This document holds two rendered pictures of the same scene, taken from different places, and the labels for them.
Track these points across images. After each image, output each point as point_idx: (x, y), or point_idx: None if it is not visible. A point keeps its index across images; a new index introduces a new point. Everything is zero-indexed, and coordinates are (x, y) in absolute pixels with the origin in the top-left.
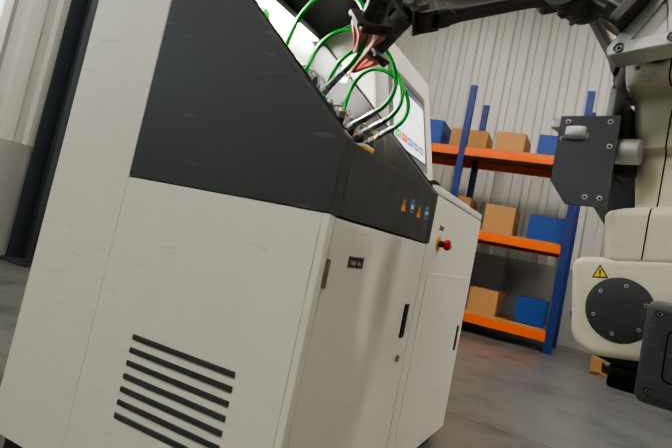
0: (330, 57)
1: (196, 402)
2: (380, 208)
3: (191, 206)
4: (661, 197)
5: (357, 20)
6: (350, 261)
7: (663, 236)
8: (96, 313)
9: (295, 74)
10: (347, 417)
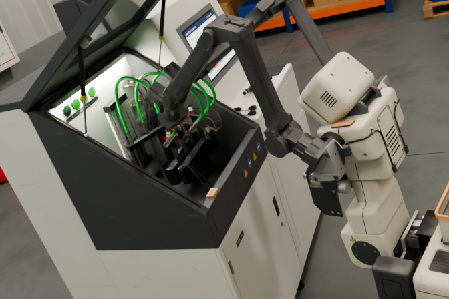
0: (139, 61)
1: None
2: (236, 199)
3: (143, 258)
4: (366, 199)
5: (167, 127)
6: (237, 243)
7: (371, 225)
8: None
9: (157, 189)
10: (272, 283)
